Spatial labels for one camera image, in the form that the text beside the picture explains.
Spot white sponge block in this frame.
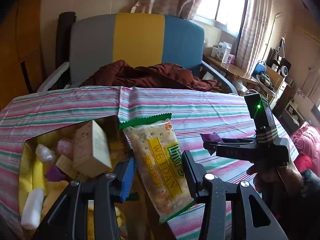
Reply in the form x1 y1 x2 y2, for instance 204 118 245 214
21 187 44 230

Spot green medicine box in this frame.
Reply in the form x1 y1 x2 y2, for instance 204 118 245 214
55 155 77 179

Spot white ointment box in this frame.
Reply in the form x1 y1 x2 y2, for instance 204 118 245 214
73 120 112 178

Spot white plastic bag ball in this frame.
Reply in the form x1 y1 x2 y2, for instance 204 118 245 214
35 144 56 164

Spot pink hair clip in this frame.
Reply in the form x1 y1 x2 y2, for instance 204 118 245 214
56 139 73 160

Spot cracker snack packet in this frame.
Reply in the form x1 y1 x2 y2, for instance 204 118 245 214
119 113 194 224

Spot yellow sponge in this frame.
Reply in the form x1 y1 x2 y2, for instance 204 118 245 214
41 180 69 219

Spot person's right hand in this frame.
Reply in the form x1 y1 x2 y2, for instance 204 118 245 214
246 161 303 194

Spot striped bed sheet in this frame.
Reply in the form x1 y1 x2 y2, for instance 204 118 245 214
0 86 299 240

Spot purple lid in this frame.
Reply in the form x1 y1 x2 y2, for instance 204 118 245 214
44 165 66 182

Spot purple plastic cup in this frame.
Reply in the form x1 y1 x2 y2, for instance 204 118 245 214
200 133 223 155

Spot wooden desk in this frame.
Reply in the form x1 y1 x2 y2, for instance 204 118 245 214
203 55 258 85

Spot purple box on desk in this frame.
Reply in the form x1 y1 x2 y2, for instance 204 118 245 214
227 54 235 64

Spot white carton on desk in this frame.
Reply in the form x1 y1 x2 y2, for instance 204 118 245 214
216 42 232 63

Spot dark red jacket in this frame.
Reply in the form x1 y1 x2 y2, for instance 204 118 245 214
81 60 217 92

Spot grey yellow blue armchair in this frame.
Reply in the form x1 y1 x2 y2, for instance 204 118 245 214
38 13 236 93

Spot black rolled mat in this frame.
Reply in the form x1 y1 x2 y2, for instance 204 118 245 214
55 11 76 69

